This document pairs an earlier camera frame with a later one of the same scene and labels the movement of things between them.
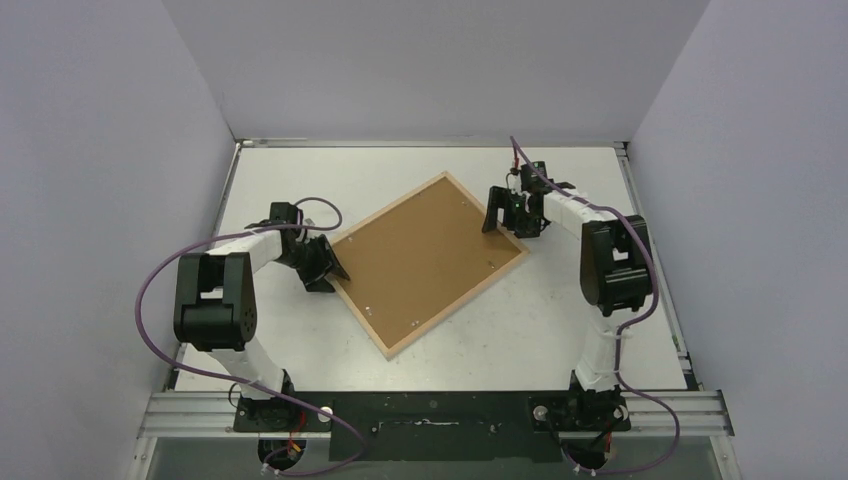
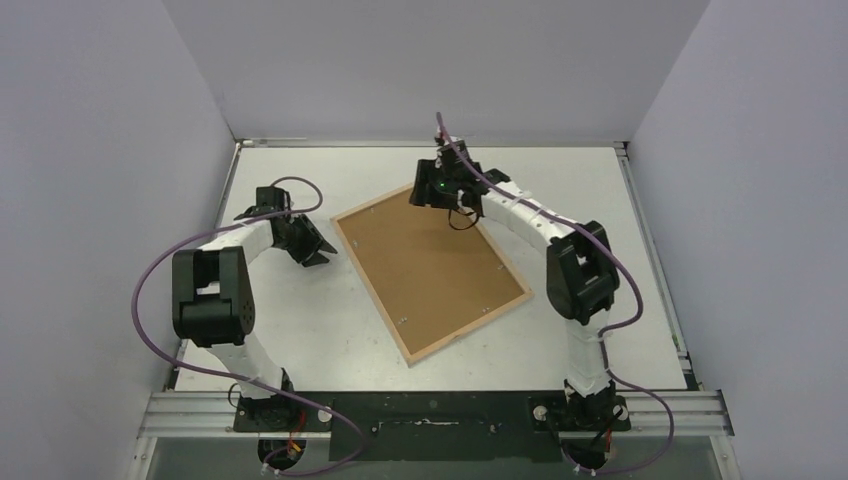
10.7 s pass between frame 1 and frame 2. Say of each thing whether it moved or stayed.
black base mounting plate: stayed
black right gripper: moved
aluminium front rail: stayed
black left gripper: moved
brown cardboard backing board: moved
